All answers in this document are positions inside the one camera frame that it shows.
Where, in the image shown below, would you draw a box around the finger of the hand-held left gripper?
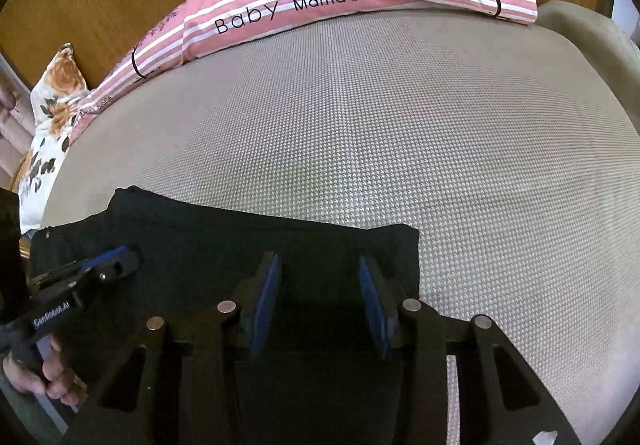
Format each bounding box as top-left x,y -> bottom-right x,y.
80,246 -> 142,282

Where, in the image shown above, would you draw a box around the floral pillow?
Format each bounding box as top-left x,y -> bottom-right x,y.
20,43 -> 91,235

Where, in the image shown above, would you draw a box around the pink curtain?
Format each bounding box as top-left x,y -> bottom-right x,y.
0,70 -> 37,180

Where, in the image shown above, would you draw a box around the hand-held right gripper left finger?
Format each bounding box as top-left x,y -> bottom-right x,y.
65,252 -> 284,445

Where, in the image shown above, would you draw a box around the beige satin blanket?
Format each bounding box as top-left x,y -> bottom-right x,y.
537,0 -> 640,126

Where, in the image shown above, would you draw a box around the pink striped pillow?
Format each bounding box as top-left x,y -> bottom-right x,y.
67,0 -> 539,146

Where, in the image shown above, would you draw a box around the black pants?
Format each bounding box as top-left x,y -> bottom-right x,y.
29,185 -> 421,445

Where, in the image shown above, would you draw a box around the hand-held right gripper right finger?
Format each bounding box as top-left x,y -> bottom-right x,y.
357,255 -> 582,445

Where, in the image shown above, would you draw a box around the person's left hand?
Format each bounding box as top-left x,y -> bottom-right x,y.
2,332 -> 90,410

